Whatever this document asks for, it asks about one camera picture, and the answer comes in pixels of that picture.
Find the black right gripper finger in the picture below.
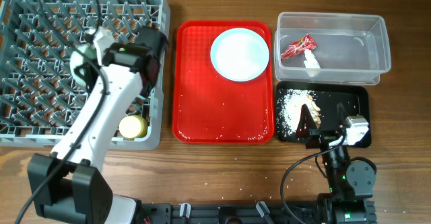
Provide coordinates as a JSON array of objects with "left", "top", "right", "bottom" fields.
[
  {"left": 336, "top": 102, "right": 350, "bottom": 128},
  {"left": 296, "top": 104, "right": 318, "bottom": 139}
]

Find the food scraps pile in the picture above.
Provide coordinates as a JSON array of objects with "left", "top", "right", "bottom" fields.
[{"left": 277, "top": 89, "right": 321, "bottom": 137}]

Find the white napkin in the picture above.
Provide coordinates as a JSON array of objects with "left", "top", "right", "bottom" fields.
[{"left": 304, "top": 49, "right": 321, "bottom": 69}]

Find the red sauce packet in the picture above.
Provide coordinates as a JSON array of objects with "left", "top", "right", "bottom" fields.
[{"left": 280, "top": 34, "right": 318, "bottom": 59}]

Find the light blue plate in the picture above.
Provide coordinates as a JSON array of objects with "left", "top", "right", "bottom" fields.
[{"left": 209, "top": 28, "right": 269, "bottom": 82}]

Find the yellow cup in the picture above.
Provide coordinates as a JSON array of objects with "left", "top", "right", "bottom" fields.
[{"left": 119, "top": 115, "right": 148, "bottom": 139}]

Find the light green bowl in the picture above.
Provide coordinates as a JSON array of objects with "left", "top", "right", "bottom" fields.
[{"left": 69, "top": 44, "right": 98, "bottom": 92}]

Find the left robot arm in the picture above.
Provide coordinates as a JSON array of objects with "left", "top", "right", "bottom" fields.
[{"left": 28, "top": 27, "right": 168, "bottom": 223}]

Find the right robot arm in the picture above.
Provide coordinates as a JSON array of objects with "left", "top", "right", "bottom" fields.
[{"left": 296, "top": 103, "right": 377, "bottom": 223}]

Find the grey dishwasher rack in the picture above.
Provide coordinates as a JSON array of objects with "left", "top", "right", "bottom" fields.
[{"left": 1, "top": 0, "right": 171, "bottom": 147}]

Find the black tray bin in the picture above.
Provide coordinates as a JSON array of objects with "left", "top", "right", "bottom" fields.
[{"left": 275, "top": 81, "right": 371, "bottom": 143}]

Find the clear plastic bin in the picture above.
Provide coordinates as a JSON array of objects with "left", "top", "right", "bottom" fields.
[{"left": 273, "top": 12, "right": 391, "bottom": 85}]

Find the red serving tray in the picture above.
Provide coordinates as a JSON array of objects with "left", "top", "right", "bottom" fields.
[{"left": 172, "top": 20, "right": 275, "bottom": 144}]

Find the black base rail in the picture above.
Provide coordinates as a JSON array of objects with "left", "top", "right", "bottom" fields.
[{"left": 133, "top": 201, "right": 327, "bottom": 224}]

